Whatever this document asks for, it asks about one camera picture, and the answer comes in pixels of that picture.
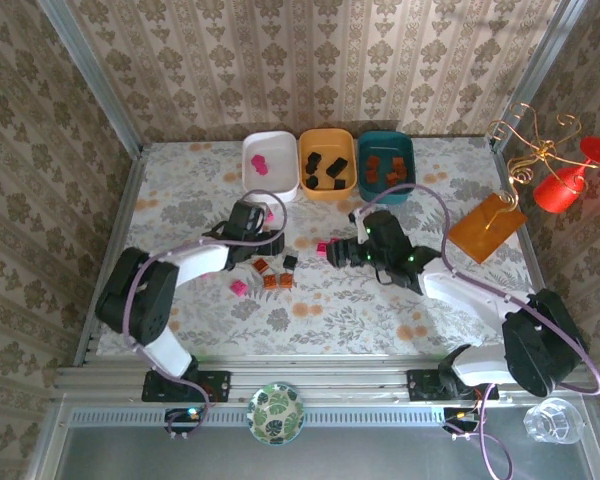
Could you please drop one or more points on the pink lego brick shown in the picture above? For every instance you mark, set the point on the pink lego brick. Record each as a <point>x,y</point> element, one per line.
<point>256,161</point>
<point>270,216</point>
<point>323,249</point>
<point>238,287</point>
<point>262,170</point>

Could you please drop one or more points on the white plastic tub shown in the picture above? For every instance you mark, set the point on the white plastic tub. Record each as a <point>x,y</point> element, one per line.
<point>280,185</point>

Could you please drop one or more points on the yellow-orange plastic tub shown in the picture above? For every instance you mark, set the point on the yellow-orange plastic tub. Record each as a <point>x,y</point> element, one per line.
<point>325,192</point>

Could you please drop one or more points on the black lego brick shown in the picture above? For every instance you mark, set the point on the black lego brick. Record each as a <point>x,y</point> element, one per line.
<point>333,172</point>
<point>311,168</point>
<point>338,184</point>
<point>340,164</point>
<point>314,158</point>
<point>312,181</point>
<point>290,261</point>

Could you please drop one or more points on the brown lego brick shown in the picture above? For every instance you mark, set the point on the brown lego brick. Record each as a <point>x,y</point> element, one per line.
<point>286,280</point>
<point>260,266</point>
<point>375,161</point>
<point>373,175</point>
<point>392,180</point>
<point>270,282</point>
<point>403,175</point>
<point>397,164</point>

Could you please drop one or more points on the teal plastic tub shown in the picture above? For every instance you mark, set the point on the teal plastic tub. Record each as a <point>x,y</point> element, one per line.
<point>386,147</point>

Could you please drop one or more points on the leaf pattern bowl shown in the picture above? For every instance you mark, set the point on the leaf pattern bowl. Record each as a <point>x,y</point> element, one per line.
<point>275,415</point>

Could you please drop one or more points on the red plastic goblet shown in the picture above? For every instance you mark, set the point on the red plastic goblet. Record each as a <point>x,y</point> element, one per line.
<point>555,192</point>

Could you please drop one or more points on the small black connector board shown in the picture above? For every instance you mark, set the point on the small black connector board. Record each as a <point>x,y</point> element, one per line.
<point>457,416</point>
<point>180,416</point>

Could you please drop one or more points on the clear glass cup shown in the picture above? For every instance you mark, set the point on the clear glass cup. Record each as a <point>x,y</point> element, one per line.
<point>552,422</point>

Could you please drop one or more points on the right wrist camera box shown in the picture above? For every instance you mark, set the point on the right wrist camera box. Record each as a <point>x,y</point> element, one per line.
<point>358,216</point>

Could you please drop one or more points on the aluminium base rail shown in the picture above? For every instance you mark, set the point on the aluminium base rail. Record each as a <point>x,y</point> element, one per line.
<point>330,380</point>

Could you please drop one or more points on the aluminium table side rail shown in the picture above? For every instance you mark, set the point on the aluminium table side rail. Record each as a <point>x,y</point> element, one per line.
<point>508,176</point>
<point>123,200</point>

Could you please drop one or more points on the aluminium frame post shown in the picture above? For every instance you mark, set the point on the aluminium frame post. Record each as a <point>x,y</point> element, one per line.
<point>534,75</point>
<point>92,75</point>

